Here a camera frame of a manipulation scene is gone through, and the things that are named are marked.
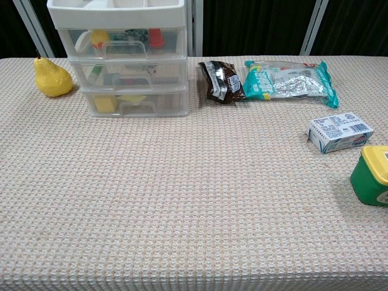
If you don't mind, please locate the clear plastic drawer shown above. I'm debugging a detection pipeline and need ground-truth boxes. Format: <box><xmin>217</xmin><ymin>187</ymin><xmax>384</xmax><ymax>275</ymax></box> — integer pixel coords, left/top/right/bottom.
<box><xmin>70</xmin><ymin>59</ymin><xmax>189</xmax><ymax>90</ymax></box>
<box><xmin>81</xmin><ymin>89</ymin><xmax>190</xmax><ymax>118</ymax></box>
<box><xmin>59</xmin><ymin>27</ymin><xmax>187</xmax><ymax>59</ymax></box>

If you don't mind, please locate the white plastic drawer cabinet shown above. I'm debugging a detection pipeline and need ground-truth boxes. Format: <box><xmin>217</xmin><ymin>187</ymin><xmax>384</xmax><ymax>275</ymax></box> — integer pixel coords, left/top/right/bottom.
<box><xmin>47</xmin><ymin>0</ymin><xmax>190</xmax><ymax>118</ymax></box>

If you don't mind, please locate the beige waffle tablecloth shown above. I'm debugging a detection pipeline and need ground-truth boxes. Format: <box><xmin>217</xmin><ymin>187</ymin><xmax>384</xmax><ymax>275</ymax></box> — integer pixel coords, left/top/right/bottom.
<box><xmin>0</xmin><ymin>55</ymin><xmax>388</xmax><ymax>291</ymax></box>

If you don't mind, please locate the brown snack bag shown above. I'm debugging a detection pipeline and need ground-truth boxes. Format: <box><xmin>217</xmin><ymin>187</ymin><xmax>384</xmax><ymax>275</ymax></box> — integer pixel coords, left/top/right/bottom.
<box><xmin>198</xmin><ymin>60</ymin><xmax>247</xmax><ymax>105</ymax></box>

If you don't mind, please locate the yellow flat star shape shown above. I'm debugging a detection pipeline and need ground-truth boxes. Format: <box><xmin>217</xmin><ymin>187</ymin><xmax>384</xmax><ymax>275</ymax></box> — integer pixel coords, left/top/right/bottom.
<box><xmin>117</xmin><ymin>94</ymin><xmax>147</xmax><ymax>106</ymax></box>

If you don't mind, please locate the yellow sponge block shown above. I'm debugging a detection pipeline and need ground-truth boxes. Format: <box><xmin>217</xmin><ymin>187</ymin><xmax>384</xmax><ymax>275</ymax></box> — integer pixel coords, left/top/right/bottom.
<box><xmin>93</xmin><ymin>95</ymin><xmax>119</xmax><ymax>115</ymax></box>

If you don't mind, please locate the teal and silver snack bag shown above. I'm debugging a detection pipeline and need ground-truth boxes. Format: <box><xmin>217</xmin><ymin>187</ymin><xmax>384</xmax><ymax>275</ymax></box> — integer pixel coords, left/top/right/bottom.
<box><xmin>243</xmin><ymin>59</ymin><xmax>340</xmax><ymax>110</ymax></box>

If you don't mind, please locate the red plastic toy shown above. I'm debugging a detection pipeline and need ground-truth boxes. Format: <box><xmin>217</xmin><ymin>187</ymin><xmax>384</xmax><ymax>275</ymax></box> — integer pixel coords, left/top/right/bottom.
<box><xmin>148</xmin><ymin>28</ymin><xmax>166</xmax><ymax>50</ymax></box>

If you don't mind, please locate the green and white small toy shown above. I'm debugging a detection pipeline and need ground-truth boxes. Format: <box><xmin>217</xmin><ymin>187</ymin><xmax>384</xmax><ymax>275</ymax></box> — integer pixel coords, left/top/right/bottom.
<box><xmin>89</xmin><ymin>65</ymin><xmax>104</xmax><ymax>84</ymax></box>

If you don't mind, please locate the green circuit board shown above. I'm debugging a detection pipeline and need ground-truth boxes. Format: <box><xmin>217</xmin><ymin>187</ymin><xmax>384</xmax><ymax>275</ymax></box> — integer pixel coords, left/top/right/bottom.
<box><xmin>109</xmin><ymin>28</ymin><xmax>150</xmax><ymax>42</ymax></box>

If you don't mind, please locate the black curtain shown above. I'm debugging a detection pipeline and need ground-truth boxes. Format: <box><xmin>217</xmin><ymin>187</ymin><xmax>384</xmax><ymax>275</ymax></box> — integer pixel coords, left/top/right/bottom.
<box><xmin>0</xmin><ymin>0</ymin><xmax>388</xmax><ymax>58</ymax></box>

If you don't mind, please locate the yellow toy ball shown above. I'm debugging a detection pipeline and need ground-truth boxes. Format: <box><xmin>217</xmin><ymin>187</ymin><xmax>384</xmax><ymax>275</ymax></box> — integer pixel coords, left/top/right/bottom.
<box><xmin>90</xmin><ymin>29</ymin><xmax>110</xmax><ymax>49</ymax></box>

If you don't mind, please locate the white and blue soap box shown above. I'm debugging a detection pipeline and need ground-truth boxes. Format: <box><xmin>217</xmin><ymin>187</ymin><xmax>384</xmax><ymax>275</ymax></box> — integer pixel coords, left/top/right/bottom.
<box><xmin>304</xmin><ymin>112</ymin><xmax>375</xmax><ymax>155</ymax></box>

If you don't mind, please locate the white round disc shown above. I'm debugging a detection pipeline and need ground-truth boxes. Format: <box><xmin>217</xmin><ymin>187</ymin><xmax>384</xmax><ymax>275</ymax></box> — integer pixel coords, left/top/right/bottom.
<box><xmin>75</xmin><ymin>31</ymin><xmax>92</xmax><ymax>51</ymax></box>

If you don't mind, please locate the yellow pear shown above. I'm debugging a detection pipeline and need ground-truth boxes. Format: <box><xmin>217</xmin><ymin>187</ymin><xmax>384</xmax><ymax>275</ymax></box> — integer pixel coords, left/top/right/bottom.
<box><xmin>33</xmin><ymin>56</ymin><xmax>74</xmax><ymax>98</ymax></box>

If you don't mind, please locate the green tub with yellow lid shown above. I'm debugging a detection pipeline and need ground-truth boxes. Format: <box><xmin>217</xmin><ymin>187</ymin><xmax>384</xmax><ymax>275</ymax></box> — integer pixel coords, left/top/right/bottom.
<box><xmin>350</xmin><ymin>145</ymin><xmax>388</xmax><ymax>209</ymax></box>

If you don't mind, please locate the white metal frame post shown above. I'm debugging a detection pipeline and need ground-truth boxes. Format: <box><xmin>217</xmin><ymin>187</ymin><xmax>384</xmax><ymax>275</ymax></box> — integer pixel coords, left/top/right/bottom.
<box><xmin>12</xmin><ymin>0</ymin><xmax>56</xmax><ymax>59</ymax></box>
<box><xmin>299</xmin><ymin>0</ymin><xmax>330</xmax><ymax>56</ymax></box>
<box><xmin>185</xmin><ymin>0</ymin><xmax>204</xmax><ymax>57</ymax></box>

